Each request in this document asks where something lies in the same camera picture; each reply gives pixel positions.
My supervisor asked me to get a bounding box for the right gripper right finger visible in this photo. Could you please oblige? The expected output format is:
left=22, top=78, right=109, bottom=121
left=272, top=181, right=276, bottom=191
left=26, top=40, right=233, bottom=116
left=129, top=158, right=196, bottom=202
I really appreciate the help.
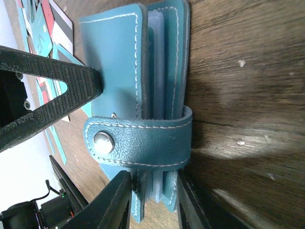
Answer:
left=177, top=174, right=248, bottom=229

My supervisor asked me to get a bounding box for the white striped card right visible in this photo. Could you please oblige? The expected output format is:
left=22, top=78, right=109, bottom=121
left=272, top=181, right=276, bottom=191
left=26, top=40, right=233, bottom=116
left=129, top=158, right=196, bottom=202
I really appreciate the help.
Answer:
left=49, top=0, right=74, bottom=55

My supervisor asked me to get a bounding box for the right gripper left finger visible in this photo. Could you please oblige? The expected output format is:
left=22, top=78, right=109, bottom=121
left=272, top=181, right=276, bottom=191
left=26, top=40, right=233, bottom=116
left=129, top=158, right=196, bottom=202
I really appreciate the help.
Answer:
left=55, top=171, right=132, bottom=229

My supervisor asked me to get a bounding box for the blue leather card holder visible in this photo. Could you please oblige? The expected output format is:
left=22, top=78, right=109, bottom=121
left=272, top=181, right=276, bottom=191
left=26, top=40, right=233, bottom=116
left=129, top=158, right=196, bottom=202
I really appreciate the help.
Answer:
left=79, top=0, right=193, bottom=223

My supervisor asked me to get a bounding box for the teal VIP card centre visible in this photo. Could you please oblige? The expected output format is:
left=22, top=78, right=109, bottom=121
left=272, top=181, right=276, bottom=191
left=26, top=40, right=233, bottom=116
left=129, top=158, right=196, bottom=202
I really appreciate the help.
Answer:
left=31, top=3, right=52, bottom=57

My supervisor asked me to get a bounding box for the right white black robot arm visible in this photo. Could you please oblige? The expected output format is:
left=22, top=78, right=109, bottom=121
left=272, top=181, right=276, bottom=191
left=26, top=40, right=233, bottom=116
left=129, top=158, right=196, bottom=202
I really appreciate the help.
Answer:
left=0, top=171, right=249, bottom=229

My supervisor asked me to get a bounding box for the black aluminium frame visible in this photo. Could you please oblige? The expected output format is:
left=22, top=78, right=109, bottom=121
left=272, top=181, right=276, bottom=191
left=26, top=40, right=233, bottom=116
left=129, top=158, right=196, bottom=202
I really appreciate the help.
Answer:
left=49, top=155, right=89, bottom=214

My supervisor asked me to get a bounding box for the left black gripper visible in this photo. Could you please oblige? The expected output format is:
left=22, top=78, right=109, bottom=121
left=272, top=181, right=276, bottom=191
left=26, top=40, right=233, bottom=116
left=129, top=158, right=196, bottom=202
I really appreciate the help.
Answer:
left=0, top=46, right=103, bottom=151

